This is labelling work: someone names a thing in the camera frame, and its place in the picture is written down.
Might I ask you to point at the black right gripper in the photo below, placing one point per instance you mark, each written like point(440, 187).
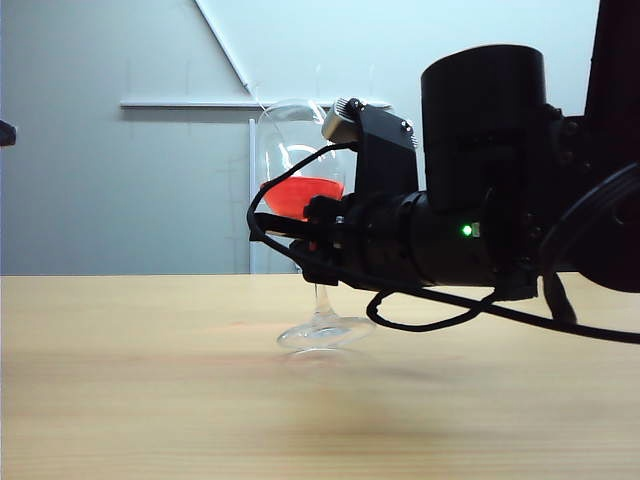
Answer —
point(382, 240)

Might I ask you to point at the goblet with red liquid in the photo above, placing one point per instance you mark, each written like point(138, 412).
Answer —
point(295, 196)

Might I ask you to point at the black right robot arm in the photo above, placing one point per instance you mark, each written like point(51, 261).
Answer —
point(480, 150)

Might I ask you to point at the white vertical wall rail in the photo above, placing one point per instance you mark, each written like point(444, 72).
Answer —
point(252, 165)

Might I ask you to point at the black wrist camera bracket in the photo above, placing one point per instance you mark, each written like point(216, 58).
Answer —
point(387, 155)

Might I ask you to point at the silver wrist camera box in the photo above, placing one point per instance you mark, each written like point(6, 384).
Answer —
point(340, 122)

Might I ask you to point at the white horizontal wall rail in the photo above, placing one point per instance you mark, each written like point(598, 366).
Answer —
point(190, 104)

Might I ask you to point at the white diagonal wall rail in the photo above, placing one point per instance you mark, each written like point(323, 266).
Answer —
point(220, 40)

